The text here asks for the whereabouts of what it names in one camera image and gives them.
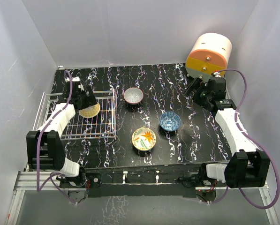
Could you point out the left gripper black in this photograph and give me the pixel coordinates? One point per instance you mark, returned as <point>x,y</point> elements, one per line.
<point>90,100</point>

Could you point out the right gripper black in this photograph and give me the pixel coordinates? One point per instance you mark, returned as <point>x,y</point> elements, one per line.
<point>193,85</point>

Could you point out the yellow teal patterned bowl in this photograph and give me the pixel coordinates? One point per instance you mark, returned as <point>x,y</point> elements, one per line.
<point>90,112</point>

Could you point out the grey bowl red rim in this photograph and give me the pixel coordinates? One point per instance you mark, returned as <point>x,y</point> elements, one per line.
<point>133,95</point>

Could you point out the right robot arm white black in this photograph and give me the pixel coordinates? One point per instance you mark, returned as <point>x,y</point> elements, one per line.
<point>249,165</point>

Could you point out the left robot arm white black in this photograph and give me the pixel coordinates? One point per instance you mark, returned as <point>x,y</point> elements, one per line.
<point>44,146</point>

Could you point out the round pastel drawer cabinet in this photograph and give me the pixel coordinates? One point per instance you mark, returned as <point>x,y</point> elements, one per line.
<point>210,53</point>

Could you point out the blue patterned bowl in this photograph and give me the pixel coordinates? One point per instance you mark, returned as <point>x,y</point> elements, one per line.
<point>170,121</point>

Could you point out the orange flower bowl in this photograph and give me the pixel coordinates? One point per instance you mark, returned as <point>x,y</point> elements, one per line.
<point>143,139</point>

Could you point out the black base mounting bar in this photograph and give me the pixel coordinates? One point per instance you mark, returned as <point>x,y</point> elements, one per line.
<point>142,182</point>

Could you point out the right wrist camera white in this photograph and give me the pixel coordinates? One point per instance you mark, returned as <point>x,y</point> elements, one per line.
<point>216,74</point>

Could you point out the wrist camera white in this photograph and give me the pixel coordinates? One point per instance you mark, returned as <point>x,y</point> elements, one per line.
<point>216,74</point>
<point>74,79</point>

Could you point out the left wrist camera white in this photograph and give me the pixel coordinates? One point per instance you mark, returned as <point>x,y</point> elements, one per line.
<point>74,79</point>

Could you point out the white wire dish rack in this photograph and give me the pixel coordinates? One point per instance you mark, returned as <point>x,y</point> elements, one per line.
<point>103,125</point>

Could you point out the aluminium frame rail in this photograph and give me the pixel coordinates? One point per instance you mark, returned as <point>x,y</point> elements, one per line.
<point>194,168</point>

